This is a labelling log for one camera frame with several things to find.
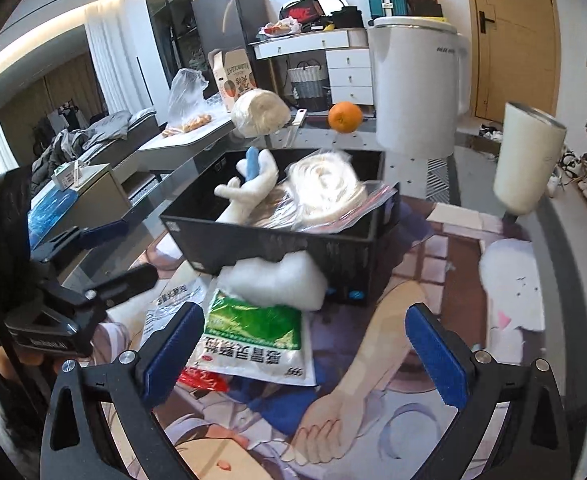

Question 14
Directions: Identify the red balloon glue packet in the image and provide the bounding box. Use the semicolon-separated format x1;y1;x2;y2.
178;367;228;392

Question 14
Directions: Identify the green white medicine packet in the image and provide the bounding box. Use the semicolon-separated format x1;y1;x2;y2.
187;289;316;387

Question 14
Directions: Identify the white blue plush toy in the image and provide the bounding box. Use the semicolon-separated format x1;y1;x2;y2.
214;146;280;224

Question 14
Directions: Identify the bagged white strap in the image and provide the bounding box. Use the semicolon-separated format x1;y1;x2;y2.
252;148;400;235

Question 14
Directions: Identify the person's left hand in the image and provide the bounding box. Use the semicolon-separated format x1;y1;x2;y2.
0;347;65;382

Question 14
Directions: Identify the grey low cabinet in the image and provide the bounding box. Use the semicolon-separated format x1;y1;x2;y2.
28;164;131;249

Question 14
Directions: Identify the tissue box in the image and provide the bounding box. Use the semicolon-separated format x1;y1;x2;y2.
52;160;100;192

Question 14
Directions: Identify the grey sofa with clothes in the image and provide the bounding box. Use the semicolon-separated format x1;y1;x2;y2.
31;107;160;194

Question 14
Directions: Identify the grey side table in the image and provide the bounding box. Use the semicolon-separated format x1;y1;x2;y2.
136;114;234;174

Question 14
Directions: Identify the anime printed desk mat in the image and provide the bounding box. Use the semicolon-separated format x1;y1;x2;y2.
102;194;547;480

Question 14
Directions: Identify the clear plastic snack bag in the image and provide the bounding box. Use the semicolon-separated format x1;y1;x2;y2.
162;68;212;136

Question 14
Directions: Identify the white curtain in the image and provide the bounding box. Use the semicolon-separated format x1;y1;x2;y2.
84;0;147;114

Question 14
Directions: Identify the bagged white yarn ball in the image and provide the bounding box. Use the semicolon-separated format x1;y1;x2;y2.
231;89;292;138

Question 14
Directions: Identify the printed fruit carton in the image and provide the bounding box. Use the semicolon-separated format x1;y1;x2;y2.
208;49;257;112

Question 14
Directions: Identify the black cardboard storage box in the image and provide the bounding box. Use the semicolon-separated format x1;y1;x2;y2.
160;151;402;307

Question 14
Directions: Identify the dark grey refrigerator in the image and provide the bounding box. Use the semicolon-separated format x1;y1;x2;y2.
193;0;273;90

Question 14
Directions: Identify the black glass cabinet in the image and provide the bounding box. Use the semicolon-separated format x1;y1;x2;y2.
145;0;213;122

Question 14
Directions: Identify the woven striped basket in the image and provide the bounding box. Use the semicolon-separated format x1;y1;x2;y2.
287;60;329;112

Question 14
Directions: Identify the orange fruit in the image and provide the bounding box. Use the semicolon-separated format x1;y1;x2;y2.
327;101;363;134

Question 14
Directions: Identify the white drawer desk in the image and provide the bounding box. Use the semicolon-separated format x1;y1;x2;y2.
251;28;375;112

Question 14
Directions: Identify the red black shoe bag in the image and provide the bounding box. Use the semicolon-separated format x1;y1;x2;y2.
280;0;325;25

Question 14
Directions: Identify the black handbag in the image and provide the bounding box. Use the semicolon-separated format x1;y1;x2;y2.
330;6;364;29

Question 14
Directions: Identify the white electric kettle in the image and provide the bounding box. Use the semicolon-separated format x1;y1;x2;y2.
367;16;470;159

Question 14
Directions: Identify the wooden door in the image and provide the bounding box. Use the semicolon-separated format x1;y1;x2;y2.
469;0;561;122

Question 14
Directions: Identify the white handled knife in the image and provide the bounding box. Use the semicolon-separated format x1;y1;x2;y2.
283;108;307;148

